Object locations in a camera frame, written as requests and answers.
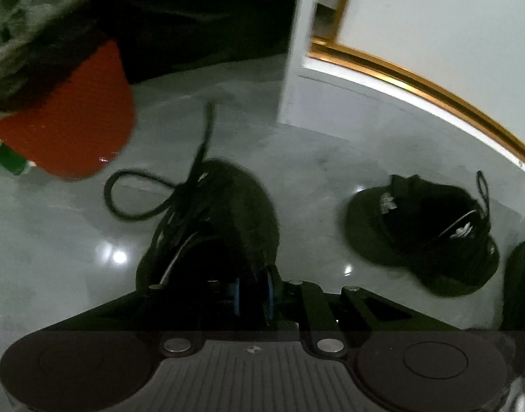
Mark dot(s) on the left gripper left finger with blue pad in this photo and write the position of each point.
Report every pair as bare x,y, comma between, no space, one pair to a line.
238,299

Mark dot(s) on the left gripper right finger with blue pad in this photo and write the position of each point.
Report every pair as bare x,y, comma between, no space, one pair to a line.
273,288

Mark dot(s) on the black shoe with long lace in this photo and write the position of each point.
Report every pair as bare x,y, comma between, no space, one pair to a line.
219,225

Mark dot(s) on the black adidas shoe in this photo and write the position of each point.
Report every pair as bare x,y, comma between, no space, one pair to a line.
436,231

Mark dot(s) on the red bucket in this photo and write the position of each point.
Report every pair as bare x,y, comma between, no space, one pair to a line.
82,124

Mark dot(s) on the black shoe with speckled laces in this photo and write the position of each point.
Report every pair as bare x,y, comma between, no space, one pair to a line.
514,290

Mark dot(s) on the green white packet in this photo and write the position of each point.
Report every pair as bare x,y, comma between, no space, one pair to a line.
13,162

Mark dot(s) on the white cabinet with gold trim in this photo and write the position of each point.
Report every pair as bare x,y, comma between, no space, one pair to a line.
431,86

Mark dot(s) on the camouflage cloth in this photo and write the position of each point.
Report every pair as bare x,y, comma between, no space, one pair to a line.
42,42

